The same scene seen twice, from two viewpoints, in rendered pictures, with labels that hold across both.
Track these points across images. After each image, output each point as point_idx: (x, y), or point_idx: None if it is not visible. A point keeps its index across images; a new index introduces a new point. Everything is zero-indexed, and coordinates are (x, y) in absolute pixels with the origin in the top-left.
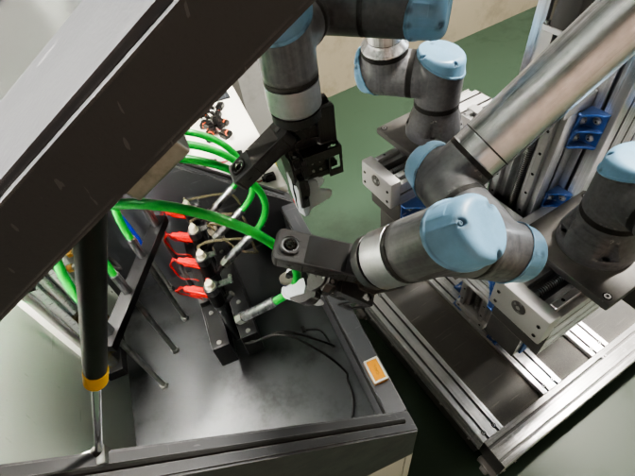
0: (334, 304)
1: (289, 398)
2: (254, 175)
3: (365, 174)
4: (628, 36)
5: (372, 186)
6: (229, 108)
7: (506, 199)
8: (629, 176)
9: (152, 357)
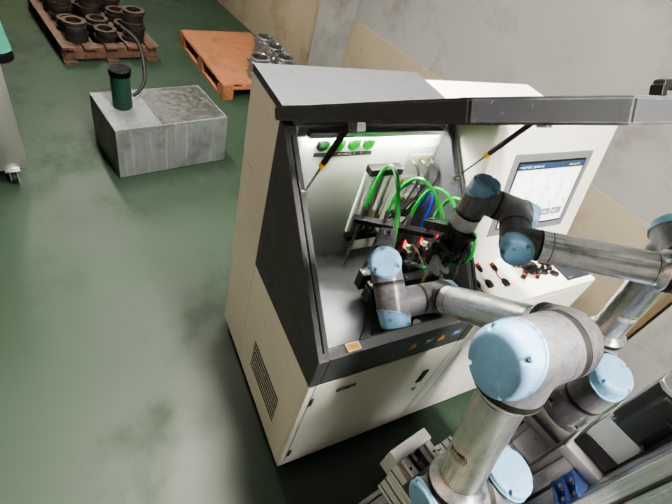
0: (394, 332)
1: (339, 321)
2: (428, 225)
3: None
4: (500, 313)
5: None
6: (555, 279)
7: None
8: None
9: (359, 259)
